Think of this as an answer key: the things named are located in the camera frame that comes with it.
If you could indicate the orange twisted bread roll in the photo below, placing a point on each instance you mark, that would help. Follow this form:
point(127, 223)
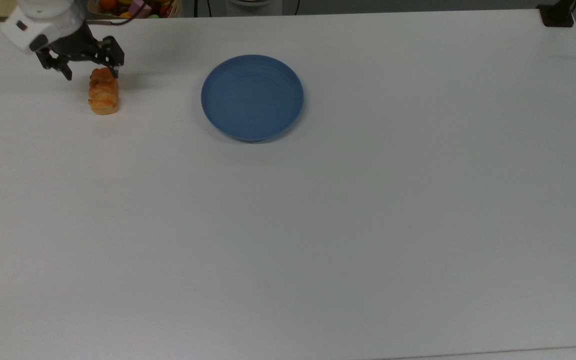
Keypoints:
point(103, 92)

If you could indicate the blue round plate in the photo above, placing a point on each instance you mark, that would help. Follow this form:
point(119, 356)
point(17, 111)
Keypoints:
point(252, 97)

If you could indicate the box of colourful toys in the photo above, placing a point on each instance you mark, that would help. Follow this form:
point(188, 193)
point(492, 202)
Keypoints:
point(135, 7)

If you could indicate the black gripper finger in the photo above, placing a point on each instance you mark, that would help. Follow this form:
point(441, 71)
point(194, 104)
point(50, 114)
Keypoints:
point(54, 62)
point(110, 52)

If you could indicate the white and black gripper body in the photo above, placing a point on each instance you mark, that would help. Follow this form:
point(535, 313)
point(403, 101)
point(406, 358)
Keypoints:
point(43, 27)

